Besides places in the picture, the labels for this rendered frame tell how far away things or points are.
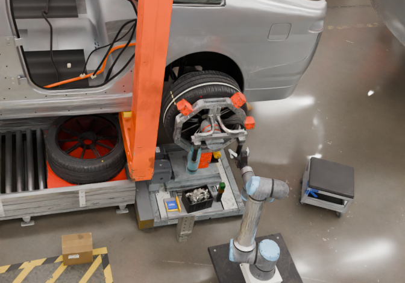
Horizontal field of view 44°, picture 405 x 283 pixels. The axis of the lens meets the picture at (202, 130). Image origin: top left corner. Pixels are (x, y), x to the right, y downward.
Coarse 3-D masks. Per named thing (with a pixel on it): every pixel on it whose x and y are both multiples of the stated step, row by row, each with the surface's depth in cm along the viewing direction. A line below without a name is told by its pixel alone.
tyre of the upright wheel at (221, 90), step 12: (204, 72) 376; (216, 72) 379; (180, 84) 374; (192, 84) 369; (204, 84) 367; (216, 84) 369; (168, 96) 379; (180, 96) 368; (192, 96) 363; (204, 96) 366; (216, 96) 369; (228, 96) 372; (168, 108) 375; (168, 120) 375; (168, 132) 385
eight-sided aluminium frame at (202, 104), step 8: (192, 104) 365; (200, 104) 361; (208, 104) 361; (216, 104) 363; (224, 104) 365; (232, 104) 367; (192, 112) 363; (240, 112) 376; (176, 120) 370; (184, 120) 367; (176, 128) 372; (240, 128) 390; (176, 136) 378; (184, 144) 387; (224, 144) 400; (208, 152) 402
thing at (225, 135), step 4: (192, 136) 356; (204, 136) 358; (208, 136) 359; (212, 136) 359; (216, 136) 360; (220, 136) 361; (224, 136) 362; (228, 136) 363; (232, 136) 364; (236, 136) 365; (240, 136) 367; (244, 136) 368; (192, 140) 356; (196, 140) 357; (200, 140) 358; (204, 140) 359
